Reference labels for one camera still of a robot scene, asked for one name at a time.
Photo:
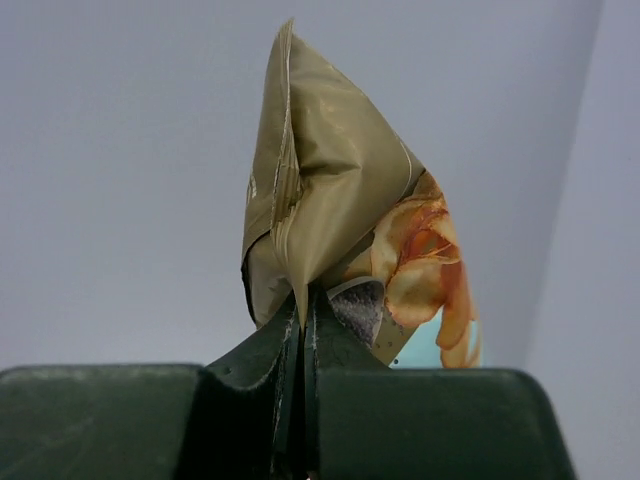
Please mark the brown snack packet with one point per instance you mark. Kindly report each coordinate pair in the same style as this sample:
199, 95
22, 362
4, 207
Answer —
336, 198

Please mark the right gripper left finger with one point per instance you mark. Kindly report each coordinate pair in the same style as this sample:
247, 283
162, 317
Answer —
231, 419

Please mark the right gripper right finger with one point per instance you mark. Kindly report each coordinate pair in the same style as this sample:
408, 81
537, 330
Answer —
365, 420

